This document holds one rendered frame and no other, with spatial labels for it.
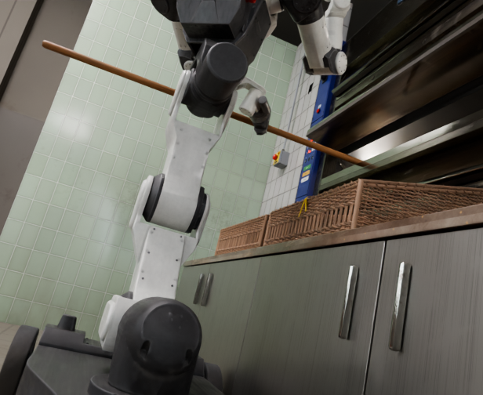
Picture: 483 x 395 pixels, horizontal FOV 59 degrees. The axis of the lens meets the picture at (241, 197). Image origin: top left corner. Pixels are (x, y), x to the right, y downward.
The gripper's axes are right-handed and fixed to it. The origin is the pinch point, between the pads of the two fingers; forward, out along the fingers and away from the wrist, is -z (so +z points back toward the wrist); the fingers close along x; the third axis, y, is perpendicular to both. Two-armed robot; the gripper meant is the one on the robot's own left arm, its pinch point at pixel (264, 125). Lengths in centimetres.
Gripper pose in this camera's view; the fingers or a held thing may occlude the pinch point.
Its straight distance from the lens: 195.4
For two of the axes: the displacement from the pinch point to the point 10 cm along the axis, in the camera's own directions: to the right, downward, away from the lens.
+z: -2.5, -3.1, -9.2
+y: 9.4, 1.4, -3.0
